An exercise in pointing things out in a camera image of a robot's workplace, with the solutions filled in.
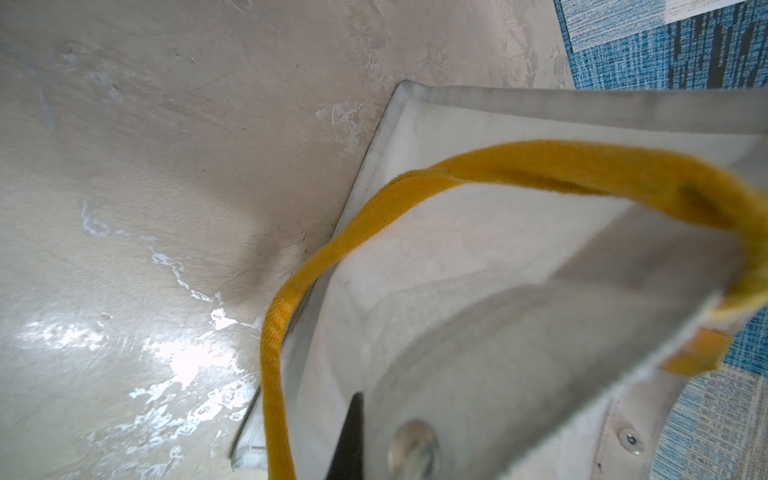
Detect white tote bag yellow handles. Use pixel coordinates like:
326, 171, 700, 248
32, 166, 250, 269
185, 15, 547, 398
231, 81, 767, 479

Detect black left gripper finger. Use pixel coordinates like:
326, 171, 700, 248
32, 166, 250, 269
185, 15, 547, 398
328, 203, 744, 479

